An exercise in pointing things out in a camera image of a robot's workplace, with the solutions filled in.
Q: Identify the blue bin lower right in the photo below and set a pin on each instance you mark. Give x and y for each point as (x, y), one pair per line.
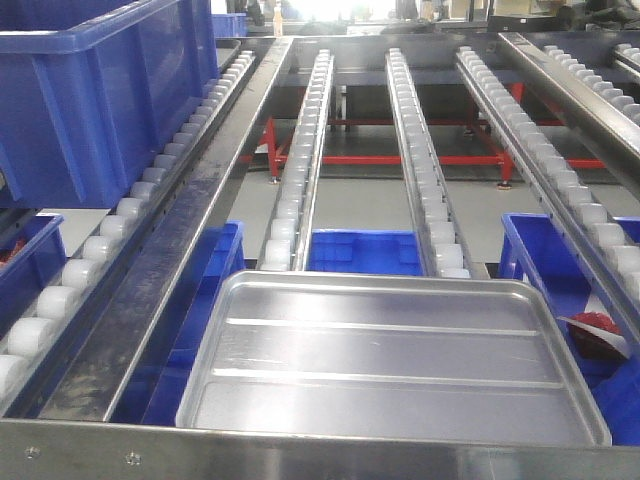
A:
(534, 251)

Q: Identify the right steel divider bar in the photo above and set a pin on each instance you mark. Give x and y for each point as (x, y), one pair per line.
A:
(607, 132)

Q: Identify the large blue plastic crate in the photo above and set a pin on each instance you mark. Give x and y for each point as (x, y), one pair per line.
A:
(91, 91)

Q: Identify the far left roller track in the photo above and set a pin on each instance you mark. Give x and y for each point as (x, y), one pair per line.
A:
(32, 335)

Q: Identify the blue bin lower left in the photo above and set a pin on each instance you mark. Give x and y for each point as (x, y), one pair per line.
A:
(38, 255)

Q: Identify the red steel floor frame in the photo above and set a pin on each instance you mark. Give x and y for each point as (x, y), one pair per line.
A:
(361, 137)

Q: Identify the blue bin under tray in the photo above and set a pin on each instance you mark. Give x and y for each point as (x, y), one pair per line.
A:
(156, 387)

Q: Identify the front steel shelf rail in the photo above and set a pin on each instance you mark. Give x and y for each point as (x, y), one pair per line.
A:
(32, 449)

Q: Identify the blue bin lower centre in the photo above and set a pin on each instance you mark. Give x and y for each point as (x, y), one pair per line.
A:
(389, 252)

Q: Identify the roller track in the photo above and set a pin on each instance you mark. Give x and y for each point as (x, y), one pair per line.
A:
(614, 96)
(287, 241)
(32, 335)
(599, 242)
(442, 249)

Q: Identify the red and white packet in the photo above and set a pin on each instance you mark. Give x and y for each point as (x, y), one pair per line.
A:
(596, 336)

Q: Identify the centre right roller track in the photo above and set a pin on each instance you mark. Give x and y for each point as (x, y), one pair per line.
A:
(599, 242)

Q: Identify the centre left roller track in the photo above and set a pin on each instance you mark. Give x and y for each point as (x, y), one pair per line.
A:
(287, 241)

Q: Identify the small silver ribbed tray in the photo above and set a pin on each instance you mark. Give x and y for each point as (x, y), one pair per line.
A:
(388, 357)

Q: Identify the far right roller track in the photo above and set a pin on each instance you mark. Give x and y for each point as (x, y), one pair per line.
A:
(614, 96)

